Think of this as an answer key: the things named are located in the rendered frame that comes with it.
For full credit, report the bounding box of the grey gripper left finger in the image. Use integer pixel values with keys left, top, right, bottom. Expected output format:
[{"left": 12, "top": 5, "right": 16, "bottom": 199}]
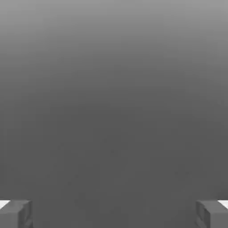
[{"left": 0, "top": 199, "right": 34, "bottom": 228}]

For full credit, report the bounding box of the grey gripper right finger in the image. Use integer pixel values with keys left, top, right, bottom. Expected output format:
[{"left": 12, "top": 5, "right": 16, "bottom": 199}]
[{"left": 195, "top": 199, "right": 228, "bottom": 228}]

